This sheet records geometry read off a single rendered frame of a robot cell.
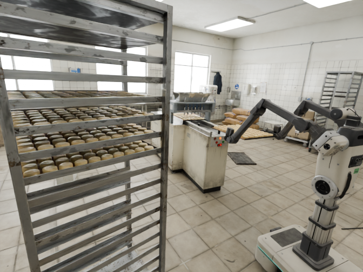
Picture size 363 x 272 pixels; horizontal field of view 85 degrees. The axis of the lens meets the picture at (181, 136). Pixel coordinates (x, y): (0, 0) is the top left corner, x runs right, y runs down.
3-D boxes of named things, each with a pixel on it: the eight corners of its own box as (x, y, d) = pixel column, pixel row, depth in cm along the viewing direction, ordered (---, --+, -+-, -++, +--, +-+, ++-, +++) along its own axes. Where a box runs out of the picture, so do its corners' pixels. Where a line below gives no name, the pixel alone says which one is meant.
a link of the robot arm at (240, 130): (257, 109, 153) (267, 111, 158) (254, 104, 156) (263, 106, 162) (227, 144, 181) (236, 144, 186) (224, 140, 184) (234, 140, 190)
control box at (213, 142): (209, 146, 256) (210, 136, 252) (225, 144, 266) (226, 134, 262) (211, 147, 253) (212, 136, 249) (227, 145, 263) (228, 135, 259)
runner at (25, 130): (162, 118, 106) (162, 113, 105) (166, 119, 104) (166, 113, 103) (2, 135, 65) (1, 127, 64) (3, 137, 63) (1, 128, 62)
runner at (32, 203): (161, 165, 113) (162, 160, 113) (165, 167, 111) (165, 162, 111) (18, 207, 72) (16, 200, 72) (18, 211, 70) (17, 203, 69)
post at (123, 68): (130, 247, 169) (123, 24, 122) (132, 250, 166) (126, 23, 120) (127, 250, 167) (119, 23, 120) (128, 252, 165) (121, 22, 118)
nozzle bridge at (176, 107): (166, 120, 332) (166, 100, 322) (203, 119, 361) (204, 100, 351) (173, 124, 303) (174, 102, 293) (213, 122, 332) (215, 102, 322)
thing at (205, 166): (181, 173, 334) (184, 120, 310) (199, 170, 348) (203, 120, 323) (202, 195, 273) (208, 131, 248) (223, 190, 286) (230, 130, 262)
